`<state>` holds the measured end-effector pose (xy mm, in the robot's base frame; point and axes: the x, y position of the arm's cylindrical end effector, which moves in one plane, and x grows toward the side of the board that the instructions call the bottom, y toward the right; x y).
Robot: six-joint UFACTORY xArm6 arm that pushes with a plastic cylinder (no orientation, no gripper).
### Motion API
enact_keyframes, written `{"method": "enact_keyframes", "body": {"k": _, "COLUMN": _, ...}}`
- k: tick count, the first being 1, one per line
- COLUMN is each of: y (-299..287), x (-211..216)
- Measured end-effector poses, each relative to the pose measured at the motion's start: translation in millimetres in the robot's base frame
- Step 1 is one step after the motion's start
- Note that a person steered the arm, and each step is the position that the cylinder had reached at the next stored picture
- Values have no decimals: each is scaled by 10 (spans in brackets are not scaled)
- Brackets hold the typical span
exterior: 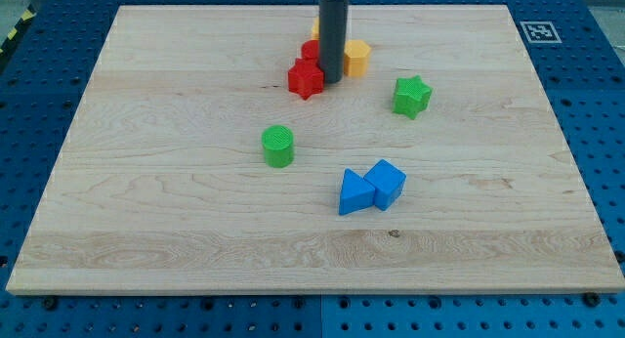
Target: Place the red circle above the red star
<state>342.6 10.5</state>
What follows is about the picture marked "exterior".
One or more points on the red cylinder block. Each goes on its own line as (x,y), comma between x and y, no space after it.
(310,50)

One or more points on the red star block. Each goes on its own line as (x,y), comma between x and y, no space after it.
(305,78)

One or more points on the green star block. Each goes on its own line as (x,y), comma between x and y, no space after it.
(411,96)

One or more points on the green cylinder block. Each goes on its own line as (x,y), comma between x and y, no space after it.
(278,146)

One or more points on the blue triangle block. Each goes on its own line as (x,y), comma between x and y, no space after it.
(356,193)

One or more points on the blue cube block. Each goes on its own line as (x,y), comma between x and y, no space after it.
(388,182)

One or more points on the yellow hexagon block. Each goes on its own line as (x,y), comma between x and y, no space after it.
(356,58)

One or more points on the wooden board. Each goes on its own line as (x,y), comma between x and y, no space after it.
(161,186)

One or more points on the yellow block behind rod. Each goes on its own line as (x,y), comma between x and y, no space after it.
(315,29)

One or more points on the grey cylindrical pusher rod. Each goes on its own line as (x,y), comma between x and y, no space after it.
(333,15)

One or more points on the white fiducial marker tag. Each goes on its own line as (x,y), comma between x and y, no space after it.
(540,32)

